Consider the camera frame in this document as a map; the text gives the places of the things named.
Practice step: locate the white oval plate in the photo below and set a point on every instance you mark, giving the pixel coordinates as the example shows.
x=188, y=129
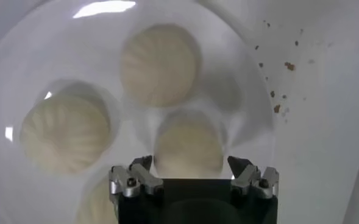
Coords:
x=30, y=45

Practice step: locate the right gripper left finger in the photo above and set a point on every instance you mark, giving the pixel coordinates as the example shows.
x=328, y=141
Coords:
x=136, y=179

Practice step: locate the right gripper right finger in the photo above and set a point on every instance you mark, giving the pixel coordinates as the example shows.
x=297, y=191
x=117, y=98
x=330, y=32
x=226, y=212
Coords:
x=249, y=178

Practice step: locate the brown crumb scatter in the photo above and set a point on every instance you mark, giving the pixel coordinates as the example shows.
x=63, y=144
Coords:
x=289, y=66

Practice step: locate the white steamed baozi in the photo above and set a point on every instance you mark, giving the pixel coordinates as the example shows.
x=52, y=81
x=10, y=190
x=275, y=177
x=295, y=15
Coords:
x=188, y=146
x=160, y=65
x=65, y=131
x=97, y=204

